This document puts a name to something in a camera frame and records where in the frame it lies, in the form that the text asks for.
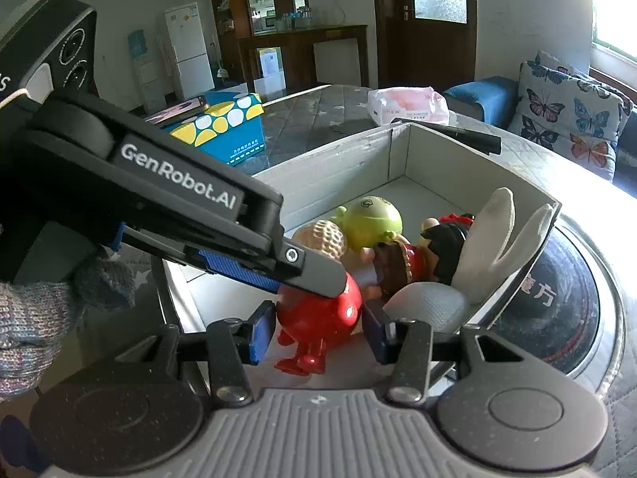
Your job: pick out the red figure toy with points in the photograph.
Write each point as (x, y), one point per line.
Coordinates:
(318, 323)

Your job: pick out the white carton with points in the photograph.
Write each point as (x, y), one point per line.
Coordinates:
(271, 67)

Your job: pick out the wooden sideboard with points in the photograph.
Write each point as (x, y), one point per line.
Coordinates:
(298, 50)

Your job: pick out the round black induction hob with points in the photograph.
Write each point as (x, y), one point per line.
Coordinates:
(572, 298)

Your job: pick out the beige textured doll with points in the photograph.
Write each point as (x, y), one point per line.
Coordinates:
(321, 239)

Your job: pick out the green alien toy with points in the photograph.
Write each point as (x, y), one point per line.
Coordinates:
(373, 219)

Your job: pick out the grey quilted table cover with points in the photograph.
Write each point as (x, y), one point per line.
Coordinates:
(323, 109)

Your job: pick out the brown-haired figure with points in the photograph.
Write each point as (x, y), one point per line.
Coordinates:
(398, 264)

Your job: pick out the pink wipes packet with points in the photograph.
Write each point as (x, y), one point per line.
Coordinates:
(408, 104)

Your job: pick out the black-haired doll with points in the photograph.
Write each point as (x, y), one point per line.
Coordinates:
(448, 249)

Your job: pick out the white refrigerator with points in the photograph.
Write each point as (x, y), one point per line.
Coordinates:
(189, 45)

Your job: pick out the butterfly print pillow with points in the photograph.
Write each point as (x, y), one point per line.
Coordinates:
(562, 119)
(607, 84)

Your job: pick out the grey cardboard box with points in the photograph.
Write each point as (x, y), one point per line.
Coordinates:
(348, 174)

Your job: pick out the smartphone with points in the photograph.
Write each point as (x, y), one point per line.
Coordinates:
(179, 109)

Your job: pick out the person's left hand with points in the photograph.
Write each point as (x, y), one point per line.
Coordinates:
(30, 328)

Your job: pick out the water dispenser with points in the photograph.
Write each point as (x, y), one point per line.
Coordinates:
(144, 74)

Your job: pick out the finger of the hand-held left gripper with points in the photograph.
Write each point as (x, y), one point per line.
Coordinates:
(318, 274)

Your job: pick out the black remote stick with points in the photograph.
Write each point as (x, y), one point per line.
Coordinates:
(468, 137)

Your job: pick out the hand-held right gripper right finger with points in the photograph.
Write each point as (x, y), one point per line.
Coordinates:
(373, 333)

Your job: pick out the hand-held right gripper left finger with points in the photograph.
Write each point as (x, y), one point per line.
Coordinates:
(261, 333)

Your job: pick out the blue dotted tissue box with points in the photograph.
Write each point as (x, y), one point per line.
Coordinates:
(224, 129)

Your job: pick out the tall wooden glass cabinet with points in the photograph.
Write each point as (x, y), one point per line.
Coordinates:
(234, 0)

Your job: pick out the white rabbit plush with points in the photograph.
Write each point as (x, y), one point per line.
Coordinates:
(428, 303)

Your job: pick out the window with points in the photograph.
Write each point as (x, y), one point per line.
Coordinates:
(617, 10)

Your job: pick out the blue sofa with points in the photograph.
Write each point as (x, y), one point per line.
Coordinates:
(477, 94)

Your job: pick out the dark wooden door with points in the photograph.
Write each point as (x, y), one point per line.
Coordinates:
(393, 59)

